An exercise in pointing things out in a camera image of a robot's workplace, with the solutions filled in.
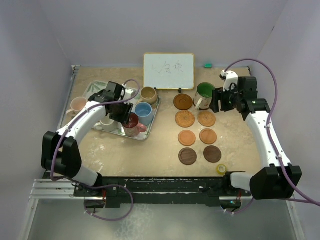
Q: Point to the floral serving tray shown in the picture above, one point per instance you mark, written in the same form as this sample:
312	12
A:
97	86

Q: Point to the orange wooden coaster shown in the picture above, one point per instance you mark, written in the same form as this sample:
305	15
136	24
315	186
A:
208	136
186	138

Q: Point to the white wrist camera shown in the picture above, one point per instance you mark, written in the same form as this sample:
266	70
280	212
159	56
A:
229	77
128	92

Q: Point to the aluminium rail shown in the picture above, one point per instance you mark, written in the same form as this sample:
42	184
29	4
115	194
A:
50	187

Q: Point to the white mug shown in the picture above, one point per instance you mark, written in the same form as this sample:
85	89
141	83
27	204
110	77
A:
106	124

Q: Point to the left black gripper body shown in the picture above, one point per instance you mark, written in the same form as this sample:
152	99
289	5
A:
121	112

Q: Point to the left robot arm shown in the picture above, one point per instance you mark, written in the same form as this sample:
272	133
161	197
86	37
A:
60	150

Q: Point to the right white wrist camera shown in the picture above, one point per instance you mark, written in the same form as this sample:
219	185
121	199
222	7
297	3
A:
229	77

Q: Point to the brown ringed coaster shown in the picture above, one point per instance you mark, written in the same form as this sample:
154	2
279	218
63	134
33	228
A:
183	102

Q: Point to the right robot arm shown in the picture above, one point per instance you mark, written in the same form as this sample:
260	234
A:
240	93

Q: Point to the green small object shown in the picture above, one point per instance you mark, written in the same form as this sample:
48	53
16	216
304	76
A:
208	65

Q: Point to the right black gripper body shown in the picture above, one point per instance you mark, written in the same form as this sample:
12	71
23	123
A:
228	99

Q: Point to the small whiteboard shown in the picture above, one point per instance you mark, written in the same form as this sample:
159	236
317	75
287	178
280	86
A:
169	71

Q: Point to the tan brown mug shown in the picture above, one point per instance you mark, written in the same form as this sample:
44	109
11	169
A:
148	95

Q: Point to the orange wooden coaster front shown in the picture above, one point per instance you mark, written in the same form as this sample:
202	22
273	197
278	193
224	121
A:
186	138

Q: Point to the light blue mug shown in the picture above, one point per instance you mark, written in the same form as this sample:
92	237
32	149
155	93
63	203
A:
144	111

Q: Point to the red pink mug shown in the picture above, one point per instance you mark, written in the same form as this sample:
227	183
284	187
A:
133	127

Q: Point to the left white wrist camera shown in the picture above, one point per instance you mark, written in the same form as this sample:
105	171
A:
128	92

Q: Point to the woven rattan coaster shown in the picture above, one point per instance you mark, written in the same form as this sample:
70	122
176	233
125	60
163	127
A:
206	118
184	118

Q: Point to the dark walnut coaster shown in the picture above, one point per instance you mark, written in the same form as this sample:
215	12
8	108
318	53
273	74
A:
212	154
187	156

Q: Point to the black base frame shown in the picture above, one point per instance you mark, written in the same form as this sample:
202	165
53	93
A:
116	204

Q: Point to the yellow tape roll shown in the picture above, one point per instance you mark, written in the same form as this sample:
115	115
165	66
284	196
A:
221	169

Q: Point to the green mug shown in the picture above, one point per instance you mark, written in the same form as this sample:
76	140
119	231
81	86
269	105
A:
203	96

